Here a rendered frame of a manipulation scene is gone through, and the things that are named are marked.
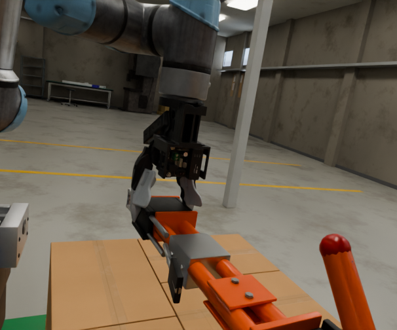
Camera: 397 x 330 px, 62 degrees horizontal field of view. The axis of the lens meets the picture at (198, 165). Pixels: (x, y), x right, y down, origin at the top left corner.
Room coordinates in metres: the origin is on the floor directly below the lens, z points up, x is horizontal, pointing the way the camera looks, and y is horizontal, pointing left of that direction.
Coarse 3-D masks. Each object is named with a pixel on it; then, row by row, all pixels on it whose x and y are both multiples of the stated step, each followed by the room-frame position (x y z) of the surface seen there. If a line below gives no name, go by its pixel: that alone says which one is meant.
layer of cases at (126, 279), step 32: (64, 256) 1.28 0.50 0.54; (96, 256) 1.32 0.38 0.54; (128, 256) 1.37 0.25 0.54; (160, 256) 1.41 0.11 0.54; (256, 256) 1.56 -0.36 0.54; (64, 288) 1.07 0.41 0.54; (96, 288) 1.10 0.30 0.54; (128, 288) 1.13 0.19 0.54; (160, 288) 1.16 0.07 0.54; (288, 288) 1.30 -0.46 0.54; (64, 320) 0.91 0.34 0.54; (96, 320) 0.93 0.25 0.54; (128, 320) 0.95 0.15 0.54; (160, 320) 0.98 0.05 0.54; (192, 320) 1.00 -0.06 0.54
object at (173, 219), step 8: (152, 200) 0.55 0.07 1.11; (160, 200) 0.56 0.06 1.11; (168, 200) 0.56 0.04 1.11; (176, 200) 0.57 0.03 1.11; (152, 208) 0.51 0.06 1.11; (160, 208) 0.52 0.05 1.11; (168, 208) 0.52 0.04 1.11; (176, 208) 0.53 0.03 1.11; (184, 208) 0.53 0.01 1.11; (160, 216) 0.50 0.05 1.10; (168, 216) 0.50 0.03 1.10; (176, 216) 0.51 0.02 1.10; (184, 216) 0.52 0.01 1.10; (192, 216) 0.52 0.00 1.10; (168, 224) 0.50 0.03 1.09; (176, 224) 0.51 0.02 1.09; (192, 224) 0.52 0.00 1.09; (152, 232) 0.50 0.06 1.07; (176, 232) 0.51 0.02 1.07; (160, 240) 0.50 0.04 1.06
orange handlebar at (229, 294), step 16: (192, 272) 0.37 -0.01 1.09; (208, 272) 0.36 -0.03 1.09; (224, 272) 0.38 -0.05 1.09; (240, 272) 0.38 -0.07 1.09; (208, 288) 0.34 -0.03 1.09; (224, 288) 0.33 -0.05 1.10; (240, 288) 0.33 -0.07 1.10; (256, 288) 0.34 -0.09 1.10; (208, 304) 0.33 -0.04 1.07; (224, 304) 0.31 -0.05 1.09; (240, 304) 0.30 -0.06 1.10; (256, 304) 0.31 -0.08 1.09; (272, 304) 0.32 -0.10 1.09; (224, 320) 0.30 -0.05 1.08; (240, 320) 0.29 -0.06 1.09; (256, 320) 0.32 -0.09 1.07; (272, 320) 0.30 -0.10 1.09
